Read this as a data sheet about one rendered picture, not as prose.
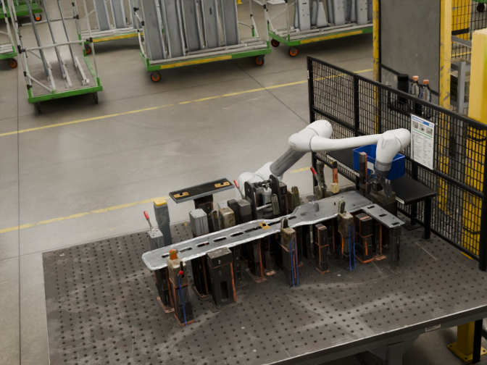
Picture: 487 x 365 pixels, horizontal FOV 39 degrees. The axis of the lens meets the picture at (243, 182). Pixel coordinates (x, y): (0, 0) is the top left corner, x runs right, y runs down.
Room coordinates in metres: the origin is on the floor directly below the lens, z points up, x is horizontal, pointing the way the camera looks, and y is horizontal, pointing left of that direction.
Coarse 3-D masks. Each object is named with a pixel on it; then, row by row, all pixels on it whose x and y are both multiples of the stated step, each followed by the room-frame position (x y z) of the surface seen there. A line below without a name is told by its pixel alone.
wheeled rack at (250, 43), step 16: (256, 0) 10.87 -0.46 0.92; (144, 32) 10.01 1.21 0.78; (256, 32) 11.07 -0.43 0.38; (224, 48) 10.58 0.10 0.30; (240, 48) 10.41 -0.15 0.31; (256, 48) 10.42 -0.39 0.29; (144, 64) 10.30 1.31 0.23; (160, 64) 10.04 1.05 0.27; (176, 64) 10.07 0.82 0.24; (192, 64) 10.12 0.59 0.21
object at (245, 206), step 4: (240, 200) 3.68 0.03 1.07; (244, 200) 3.67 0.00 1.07; (240, 204) 3.61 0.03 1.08; (244, 204) 3.61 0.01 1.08; (248, 204) 3.60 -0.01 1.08; (240, 208) 3.61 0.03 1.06; (244, 208) 3.59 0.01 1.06; (248, 208) 3.60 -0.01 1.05; (240, 212) 3.61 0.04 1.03; (244, 212) 3.59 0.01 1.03; (248, 212) 3.60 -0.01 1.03; (240, 216) 3.61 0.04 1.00; (244, 216) 3.59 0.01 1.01; (248, 216) 3.60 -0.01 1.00; (240, 220) 3.61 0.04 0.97; (244, 220) 3.59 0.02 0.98; (248, 220) 3.60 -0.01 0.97; (240, 224) 3.63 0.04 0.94; (240, 232) 3.65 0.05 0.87; (244, 244) 3.59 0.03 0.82; (244, 248) 3.60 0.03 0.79; (244, 252) 3.60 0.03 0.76; (244, 256) 3.61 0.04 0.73; (244, 260) 3.61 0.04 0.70
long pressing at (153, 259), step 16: (352, 192) 3.79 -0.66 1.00; (304, 208) 3.64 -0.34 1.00; (320, 208) 3.62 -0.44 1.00; (336, 208) 3.60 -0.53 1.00; (352, 208) 3.58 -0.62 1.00; (256, 224) 3.50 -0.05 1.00; (288, 224) 3.46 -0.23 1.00; (304, 224) 3.46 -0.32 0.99; (192, 240) 3.38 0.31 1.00; (208, 240) 3.36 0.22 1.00; (224, 240) 3.34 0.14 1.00; (240, 240) 3.33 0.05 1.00; (144, 256) 3.25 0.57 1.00; (160, 256) 3.24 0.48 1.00; (192, 256) 3.21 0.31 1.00
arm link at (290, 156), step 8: (320, 120) 4.03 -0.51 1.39; (312, 128) 3.92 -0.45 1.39; (320, 128) 3.94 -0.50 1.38; (328, 128) 3.98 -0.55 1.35; (320, 136) 3.90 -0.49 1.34; (328, 136) 3.97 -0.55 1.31; (288, 152) 4.10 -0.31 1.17; (296, 152) 4.05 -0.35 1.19; (304, 152) 4.04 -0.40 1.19; (280, 160) 4.15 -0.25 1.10; (288, 160) 4.10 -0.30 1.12; (296, 160) 4.09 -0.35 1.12; (264, 168) 4.24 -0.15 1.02; (272, 168) 4.19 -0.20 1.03; (280, 168) 4.15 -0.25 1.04; (288, 168) 4.15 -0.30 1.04; (264, 176) 4.21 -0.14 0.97; (280, 176) 4.22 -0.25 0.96
